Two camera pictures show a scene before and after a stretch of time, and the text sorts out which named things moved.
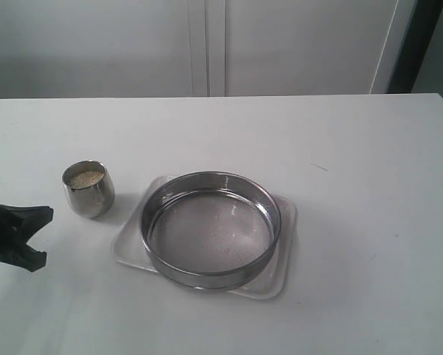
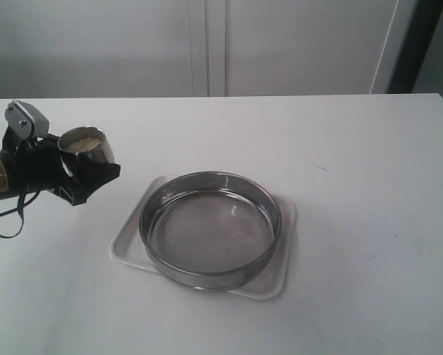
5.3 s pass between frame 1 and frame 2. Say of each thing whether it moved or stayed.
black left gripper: moved
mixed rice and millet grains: moved
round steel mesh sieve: stayed
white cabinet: stayed
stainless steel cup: moved
